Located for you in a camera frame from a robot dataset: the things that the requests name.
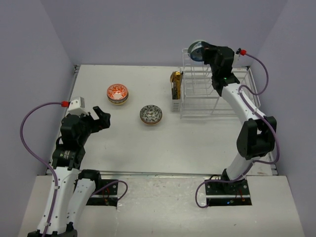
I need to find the white perforated cutlery holder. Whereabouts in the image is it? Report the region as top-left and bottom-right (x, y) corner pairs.
(172, 97), (181, 112)

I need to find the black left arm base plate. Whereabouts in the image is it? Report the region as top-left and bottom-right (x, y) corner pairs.
(86, 183), (118, 207)

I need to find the pink rim bowl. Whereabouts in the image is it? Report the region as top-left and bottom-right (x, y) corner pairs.
(107, 83), (128, 100)

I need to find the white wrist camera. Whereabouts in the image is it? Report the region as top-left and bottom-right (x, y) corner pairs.
(233, 48), (241, 64)
(67, 96), (88, 116)

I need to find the gold utensil in holder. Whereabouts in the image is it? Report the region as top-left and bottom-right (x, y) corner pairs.
(170, 71), (183, 100)

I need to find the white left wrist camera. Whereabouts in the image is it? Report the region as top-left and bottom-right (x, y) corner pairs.
(67, 96), (88, 116)

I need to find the aluminium table edge rail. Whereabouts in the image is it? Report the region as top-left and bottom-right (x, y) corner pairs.
(65, 65), (80, 101)

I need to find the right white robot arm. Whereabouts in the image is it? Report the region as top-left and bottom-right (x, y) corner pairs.
(201, 42), (280, 194)

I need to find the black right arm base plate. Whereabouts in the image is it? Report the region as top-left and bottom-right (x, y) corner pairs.
(204, 179), (252, 207)

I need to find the blue triangle pattern bowl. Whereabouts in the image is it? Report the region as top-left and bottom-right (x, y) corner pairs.
(108, 95), (128, 102)

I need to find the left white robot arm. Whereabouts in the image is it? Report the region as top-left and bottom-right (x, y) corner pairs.
(28, 106), (111, 237)

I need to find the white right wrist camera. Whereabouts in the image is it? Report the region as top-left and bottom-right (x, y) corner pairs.
(233, 48), (241, 64)

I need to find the blue floral bowl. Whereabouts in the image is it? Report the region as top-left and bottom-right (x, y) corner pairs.
(190, 41), (204, 62)

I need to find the teal rim back bowl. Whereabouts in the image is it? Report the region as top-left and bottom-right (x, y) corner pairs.
(188, 40), (202, 57)

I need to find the dark rim bowl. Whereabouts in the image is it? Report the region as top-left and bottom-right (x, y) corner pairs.
(139, 105), (162, 120)

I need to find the white wire dish rack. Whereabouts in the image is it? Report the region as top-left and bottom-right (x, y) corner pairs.
(179, 48), (262, 121)

